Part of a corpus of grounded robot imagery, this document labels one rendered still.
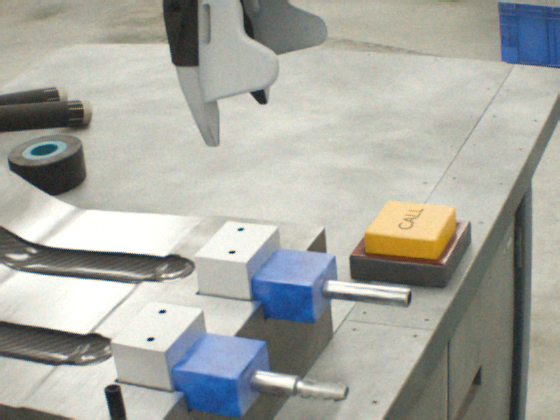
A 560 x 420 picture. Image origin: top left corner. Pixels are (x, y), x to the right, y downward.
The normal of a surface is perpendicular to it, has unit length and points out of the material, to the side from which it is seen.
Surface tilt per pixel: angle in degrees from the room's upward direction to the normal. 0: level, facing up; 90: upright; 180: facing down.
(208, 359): 0
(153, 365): 90
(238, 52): 77
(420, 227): 0
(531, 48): 91
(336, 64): 0
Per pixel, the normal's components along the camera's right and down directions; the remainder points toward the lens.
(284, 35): -0.30, 0.62
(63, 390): -0.10, -0.90
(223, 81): -0.40, 0.22
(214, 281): -0.40, 0.43
